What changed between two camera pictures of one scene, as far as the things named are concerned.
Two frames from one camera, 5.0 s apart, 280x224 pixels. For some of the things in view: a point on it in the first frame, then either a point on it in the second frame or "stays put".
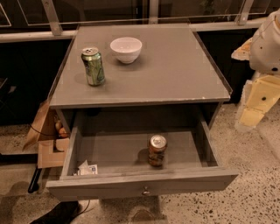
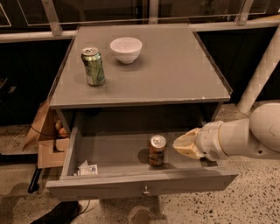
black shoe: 61,213 stays put
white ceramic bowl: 126,49 stays put
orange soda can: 157,149 stays put
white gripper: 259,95 → 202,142
